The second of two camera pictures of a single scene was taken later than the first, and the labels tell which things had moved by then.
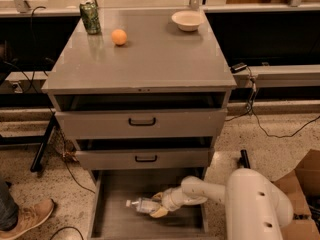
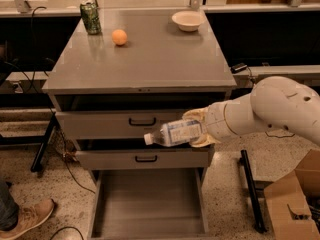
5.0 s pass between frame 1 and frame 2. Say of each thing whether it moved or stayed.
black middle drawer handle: stayed
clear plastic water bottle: moved
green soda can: stayed
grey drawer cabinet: stayed
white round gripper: moved
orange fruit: stayed
